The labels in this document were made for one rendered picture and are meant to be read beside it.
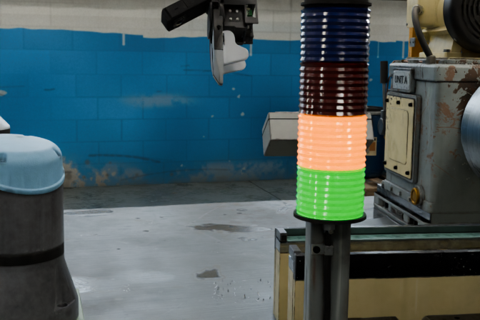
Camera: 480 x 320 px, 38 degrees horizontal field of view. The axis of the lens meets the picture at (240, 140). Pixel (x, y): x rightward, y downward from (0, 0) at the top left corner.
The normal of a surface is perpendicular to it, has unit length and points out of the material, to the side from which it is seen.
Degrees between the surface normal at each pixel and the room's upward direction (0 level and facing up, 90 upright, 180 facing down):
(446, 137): 90
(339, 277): 90
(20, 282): 72
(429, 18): 90
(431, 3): 90
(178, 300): 0
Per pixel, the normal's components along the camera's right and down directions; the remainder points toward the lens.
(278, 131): 0.12, -0.39
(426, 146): -0.99, 0.00
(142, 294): 0.01, -0.99
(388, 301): 0.13, 0.12
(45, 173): 0.81, 0.04
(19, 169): 0.36, 0.07
